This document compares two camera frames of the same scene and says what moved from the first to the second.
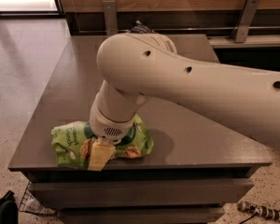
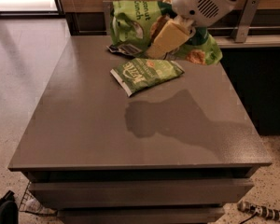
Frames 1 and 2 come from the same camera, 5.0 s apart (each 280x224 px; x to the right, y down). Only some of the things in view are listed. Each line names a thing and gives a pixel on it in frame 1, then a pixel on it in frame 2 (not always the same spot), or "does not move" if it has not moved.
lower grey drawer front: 184,215 does not move
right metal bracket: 245,19 does not move
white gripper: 108,127 → 198,4
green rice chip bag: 72,143 → 132,21
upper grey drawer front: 169,193 does not move
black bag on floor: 5,211 does not move
